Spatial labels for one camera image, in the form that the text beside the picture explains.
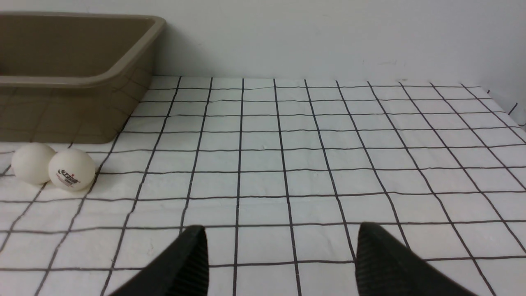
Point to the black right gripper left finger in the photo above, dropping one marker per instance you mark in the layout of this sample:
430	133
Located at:
182	269

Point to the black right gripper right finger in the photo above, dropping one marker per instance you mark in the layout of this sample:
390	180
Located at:
385	267

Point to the white table-tennis ball with logo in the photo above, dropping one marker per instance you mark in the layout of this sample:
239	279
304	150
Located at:
71	170

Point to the plain white table-tennis ball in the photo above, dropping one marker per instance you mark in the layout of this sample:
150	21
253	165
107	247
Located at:
30	163

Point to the white grid-pattern tablecloth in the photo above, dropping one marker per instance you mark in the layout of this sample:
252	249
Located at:
280	174

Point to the olive plastic bin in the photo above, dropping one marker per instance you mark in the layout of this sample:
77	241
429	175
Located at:
73	77

